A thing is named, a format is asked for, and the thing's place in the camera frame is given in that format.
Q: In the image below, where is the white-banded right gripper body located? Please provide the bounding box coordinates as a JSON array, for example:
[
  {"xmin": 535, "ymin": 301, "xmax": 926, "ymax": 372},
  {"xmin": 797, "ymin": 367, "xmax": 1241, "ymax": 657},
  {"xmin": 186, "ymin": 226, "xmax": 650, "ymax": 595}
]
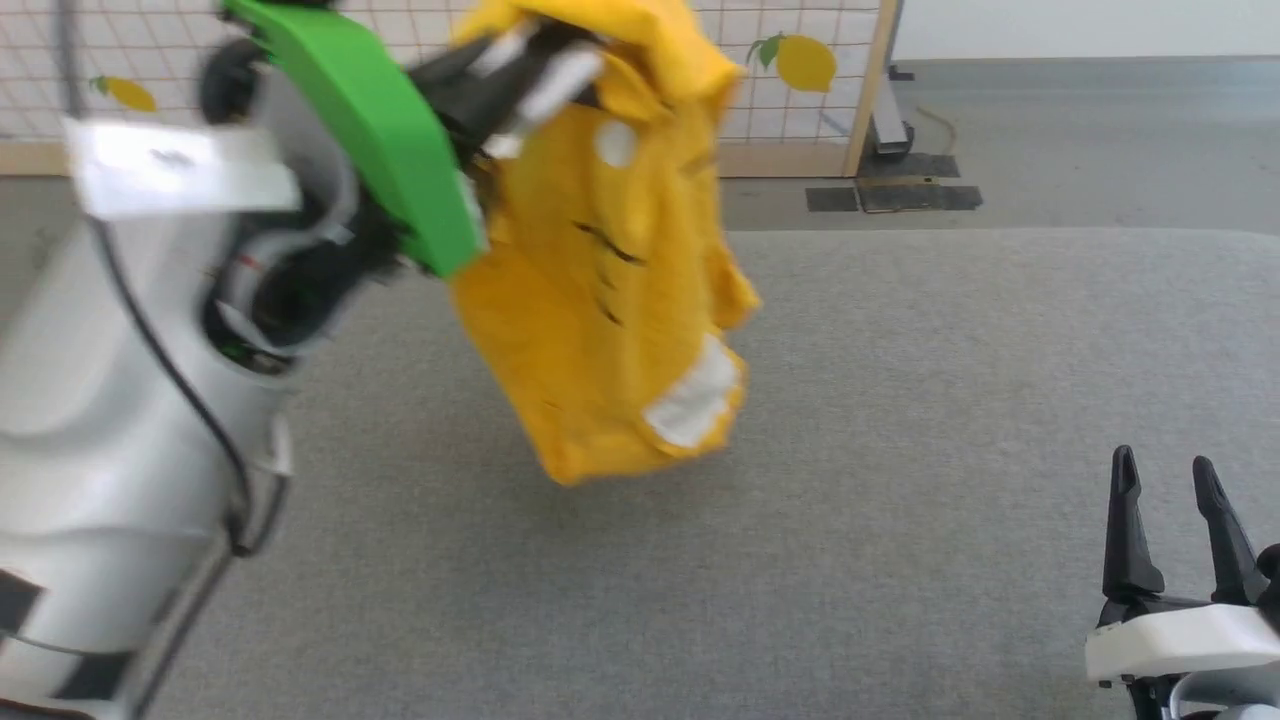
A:
[{"xmin": 1085, "ymin": 545, "xmax": 1280, "ymax": 720}]

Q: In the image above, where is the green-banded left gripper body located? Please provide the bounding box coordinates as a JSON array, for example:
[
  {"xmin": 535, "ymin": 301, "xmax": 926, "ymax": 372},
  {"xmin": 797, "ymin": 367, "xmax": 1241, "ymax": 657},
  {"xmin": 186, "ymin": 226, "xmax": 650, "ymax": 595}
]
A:
[{"xmin": 222, "ymin": 0, "xmax": 516, "ymax": 279}]

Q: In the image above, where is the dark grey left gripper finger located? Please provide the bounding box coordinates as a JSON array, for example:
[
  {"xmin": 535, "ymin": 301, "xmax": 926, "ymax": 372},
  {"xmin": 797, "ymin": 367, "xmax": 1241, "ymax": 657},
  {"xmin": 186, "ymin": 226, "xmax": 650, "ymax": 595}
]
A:
[
  {"xmin": 475, "ymin": 22, "xmax": 591, "ymax": 76},
  {"xmin": 500, "ymin": 55, "xmax": 606, "ymax": 141}
]

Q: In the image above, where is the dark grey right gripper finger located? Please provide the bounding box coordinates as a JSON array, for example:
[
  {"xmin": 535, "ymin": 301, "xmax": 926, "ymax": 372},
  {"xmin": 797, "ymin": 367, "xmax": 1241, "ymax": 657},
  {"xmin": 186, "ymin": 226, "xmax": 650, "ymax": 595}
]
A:
[
  {"xmin": 1192, "ymin": 458, "xmax": 1269, "ymax": 606},
  {"xmin": 1103, "ymin": 446, "xmax": 1166, "ymax": 599}
]

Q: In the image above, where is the yellow tiger-print hooded garment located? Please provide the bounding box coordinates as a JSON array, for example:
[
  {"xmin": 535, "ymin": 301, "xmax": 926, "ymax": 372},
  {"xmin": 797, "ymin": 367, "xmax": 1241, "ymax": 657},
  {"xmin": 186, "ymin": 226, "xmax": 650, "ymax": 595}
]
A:
[{"xmin": 445, "ymin": 0, "xmax": 763, "ymax": 488}]

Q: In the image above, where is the yellow lemon sticker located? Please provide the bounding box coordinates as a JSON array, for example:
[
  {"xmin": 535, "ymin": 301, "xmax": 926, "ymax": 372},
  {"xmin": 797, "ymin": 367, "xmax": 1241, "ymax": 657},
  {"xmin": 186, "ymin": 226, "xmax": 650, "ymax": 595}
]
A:
[
  {"xmin": 90, "ymin": 75, "xmax": 159, "ymax": 114},
  {"xmin": 748, "ymin": 33, "xmax": 839, "ymax": 94}
]

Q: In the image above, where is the grey fabric sofa cushion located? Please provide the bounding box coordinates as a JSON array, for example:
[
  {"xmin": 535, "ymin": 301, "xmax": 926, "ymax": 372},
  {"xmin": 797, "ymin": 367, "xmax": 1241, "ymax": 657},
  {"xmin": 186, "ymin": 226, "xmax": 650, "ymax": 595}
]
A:
[{"xmin": 0, "ymin": 228, "xmax": 1280, "ymax": 720}]

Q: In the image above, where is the grey metal stand leg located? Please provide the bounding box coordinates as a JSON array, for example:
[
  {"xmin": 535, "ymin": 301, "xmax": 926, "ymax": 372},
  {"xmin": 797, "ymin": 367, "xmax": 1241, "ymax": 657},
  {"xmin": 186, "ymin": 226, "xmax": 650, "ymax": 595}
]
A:
[{"xmin": 868, "ymin": 60, "xmax": 916, "ymax": 156}]

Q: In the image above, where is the white cable clip block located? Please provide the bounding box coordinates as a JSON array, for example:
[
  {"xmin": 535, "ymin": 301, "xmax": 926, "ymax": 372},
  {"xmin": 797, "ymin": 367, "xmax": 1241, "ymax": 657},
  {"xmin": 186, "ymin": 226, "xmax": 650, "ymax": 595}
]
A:
[{"xmin": 62, "ymin": 118, "xmax": 303, "ymax": 219}]

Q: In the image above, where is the wire grid fence wooden frame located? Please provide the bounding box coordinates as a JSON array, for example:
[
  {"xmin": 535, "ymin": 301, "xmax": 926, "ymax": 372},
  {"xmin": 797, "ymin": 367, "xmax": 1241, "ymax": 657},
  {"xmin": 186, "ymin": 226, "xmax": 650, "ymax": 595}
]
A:
[{"xmin": 0, "ymin": 0, "xmax": 906, "ymax": 179}]

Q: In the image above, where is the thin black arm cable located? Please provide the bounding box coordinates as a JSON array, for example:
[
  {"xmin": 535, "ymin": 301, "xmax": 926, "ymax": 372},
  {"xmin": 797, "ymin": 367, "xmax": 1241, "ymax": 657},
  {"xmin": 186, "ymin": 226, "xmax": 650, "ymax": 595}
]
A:
[{"xmin": 55, "ymin": 0, "xmax": 291, "ymax": 561}]

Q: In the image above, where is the dark grey stand base plate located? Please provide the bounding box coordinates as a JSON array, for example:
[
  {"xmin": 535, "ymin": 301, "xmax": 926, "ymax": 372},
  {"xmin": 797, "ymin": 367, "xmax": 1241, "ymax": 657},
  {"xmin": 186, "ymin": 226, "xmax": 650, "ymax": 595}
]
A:
[{"xmin": 858, "ymin": 152, "xmax": 961, "ymax": 181}]

